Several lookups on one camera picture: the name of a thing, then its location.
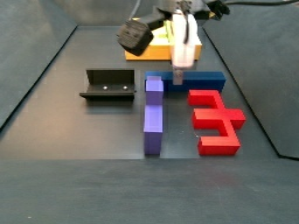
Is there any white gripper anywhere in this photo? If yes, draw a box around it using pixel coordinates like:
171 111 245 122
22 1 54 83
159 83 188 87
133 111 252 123
171 10 200 85

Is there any dark blue long block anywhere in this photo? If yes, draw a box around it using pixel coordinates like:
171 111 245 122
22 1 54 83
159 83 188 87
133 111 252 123
145 71 228 92

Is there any yellow slotted board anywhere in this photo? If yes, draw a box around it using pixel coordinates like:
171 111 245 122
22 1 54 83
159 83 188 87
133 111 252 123
126 21 202 61

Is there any red branched block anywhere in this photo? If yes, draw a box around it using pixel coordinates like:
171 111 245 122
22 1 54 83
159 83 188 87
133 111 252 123
189 90 246 156

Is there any purple long block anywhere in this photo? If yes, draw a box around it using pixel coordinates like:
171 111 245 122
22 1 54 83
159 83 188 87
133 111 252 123
145 76 165 155

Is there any black bracket holder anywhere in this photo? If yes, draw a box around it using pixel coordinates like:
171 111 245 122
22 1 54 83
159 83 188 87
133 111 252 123
79 68 137 100

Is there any black cable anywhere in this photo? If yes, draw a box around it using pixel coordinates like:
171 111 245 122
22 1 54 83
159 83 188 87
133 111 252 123
224 0 299 7

